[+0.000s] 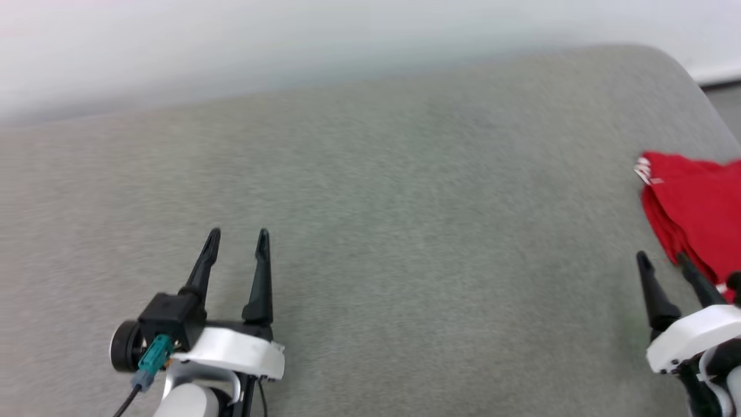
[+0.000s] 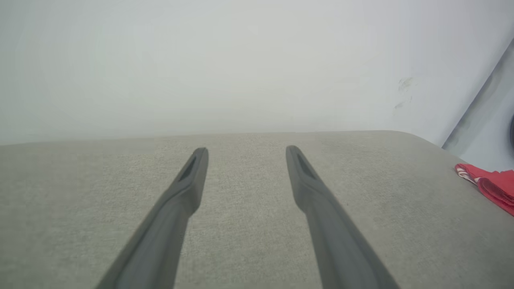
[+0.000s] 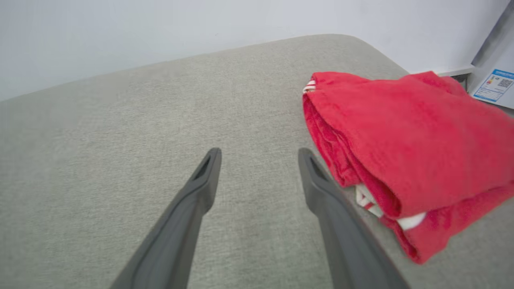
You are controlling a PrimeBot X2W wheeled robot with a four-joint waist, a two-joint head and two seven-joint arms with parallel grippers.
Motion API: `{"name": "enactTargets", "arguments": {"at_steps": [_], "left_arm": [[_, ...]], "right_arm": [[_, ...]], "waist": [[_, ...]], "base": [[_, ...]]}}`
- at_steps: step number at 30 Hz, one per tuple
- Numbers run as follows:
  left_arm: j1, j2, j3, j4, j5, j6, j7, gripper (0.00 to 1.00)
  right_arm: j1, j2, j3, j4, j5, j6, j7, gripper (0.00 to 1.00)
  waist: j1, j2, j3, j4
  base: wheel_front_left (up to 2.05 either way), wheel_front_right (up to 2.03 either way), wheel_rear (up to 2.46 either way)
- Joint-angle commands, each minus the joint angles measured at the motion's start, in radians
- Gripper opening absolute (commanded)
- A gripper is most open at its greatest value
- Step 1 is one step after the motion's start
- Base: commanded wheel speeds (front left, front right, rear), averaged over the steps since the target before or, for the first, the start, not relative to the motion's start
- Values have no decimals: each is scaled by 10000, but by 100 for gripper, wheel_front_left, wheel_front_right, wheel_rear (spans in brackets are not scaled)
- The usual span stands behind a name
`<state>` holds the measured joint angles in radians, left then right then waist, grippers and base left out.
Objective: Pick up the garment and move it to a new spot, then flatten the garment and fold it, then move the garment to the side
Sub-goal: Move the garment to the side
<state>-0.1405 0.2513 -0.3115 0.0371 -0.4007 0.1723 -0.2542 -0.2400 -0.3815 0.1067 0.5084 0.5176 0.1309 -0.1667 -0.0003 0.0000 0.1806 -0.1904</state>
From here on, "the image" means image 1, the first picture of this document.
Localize thin black camera cable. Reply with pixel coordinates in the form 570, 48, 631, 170
113, 385, 143, 417

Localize red and white jersey garment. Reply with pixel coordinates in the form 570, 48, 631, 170
634, 152, 741, 303

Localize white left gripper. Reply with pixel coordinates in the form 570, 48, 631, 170
171, 228, 285, 380

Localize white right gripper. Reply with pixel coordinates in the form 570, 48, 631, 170
636, 251, 741, 375

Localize teal camera cable connector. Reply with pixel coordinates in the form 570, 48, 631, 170
131, 334, 175, 393

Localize grey fabric sofa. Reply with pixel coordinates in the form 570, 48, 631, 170
0, 43, 741, 417

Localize white wall baseboard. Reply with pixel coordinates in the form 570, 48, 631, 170
688, 63, 741, 86

